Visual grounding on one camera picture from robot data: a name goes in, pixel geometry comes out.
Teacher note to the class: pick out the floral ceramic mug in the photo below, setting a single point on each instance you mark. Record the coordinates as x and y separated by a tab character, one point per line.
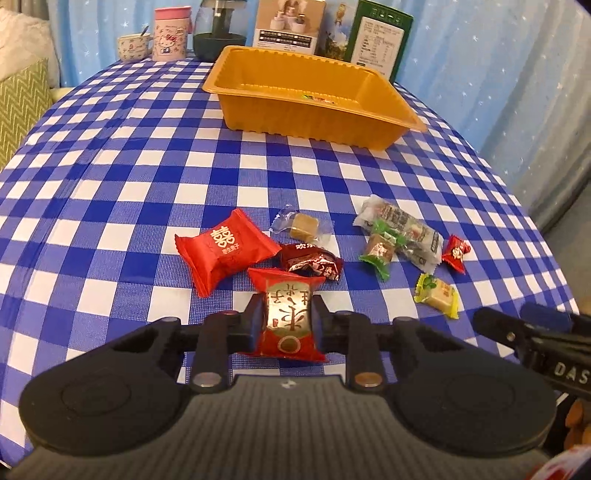
134	48

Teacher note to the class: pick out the blue white checked tablecloth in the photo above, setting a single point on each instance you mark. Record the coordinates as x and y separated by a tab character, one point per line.
138	161

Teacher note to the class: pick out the yellow plastic tray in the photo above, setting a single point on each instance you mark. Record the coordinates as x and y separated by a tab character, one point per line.
300	120

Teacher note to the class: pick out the beige product box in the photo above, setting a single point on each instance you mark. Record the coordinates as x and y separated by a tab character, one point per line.
286	27

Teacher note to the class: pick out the person's right hand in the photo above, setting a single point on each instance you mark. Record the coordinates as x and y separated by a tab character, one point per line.
579	420

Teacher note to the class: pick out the dark glass jar appliance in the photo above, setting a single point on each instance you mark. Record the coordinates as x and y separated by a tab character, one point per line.
217	44

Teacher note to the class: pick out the yellow green wrapped candy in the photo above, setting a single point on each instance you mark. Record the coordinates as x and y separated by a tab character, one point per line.
437	295

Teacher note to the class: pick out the dark red wrapped candy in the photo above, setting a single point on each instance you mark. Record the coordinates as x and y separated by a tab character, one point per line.
311	265

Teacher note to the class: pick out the green product box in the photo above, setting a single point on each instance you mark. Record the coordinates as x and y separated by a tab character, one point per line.
376	37

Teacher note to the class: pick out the pink cartoon cup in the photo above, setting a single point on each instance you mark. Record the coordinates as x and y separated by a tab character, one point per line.
171	37

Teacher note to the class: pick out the large plain red snack packet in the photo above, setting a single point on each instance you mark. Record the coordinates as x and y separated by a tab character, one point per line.
226	251

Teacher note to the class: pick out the small colourful wrapped candy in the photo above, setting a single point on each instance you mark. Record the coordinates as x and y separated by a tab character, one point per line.
318	98

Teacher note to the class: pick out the clear wrapped brown candy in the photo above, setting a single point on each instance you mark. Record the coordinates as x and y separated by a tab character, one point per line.
302	226

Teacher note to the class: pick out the white pillow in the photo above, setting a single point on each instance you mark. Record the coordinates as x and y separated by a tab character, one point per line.
23	41

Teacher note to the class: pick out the green zigzag pillow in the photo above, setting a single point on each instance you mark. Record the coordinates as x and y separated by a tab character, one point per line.
23	106

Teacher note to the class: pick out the red snack packet gold window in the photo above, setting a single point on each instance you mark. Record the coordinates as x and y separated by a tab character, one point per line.
286	318

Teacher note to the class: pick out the green brown candy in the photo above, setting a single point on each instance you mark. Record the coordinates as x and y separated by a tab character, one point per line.
379	253

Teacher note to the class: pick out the cream sofa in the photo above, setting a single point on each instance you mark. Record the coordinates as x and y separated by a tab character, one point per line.
60	94

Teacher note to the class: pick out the clear black sesame cake packet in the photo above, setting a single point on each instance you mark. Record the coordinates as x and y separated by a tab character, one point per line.
406	221

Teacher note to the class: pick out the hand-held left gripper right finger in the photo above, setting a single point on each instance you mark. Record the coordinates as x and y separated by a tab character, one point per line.
318	323

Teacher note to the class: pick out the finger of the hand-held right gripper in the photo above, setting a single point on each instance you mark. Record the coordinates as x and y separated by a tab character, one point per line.
547	316
501	325

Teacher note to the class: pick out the small red wrapped candy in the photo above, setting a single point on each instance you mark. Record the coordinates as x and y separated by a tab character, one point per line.
456	253

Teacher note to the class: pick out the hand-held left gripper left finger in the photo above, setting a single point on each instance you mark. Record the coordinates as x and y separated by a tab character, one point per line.
251	323

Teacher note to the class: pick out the red white patterned cloth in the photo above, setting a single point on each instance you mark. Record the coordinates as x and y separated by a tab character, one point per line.
563	468

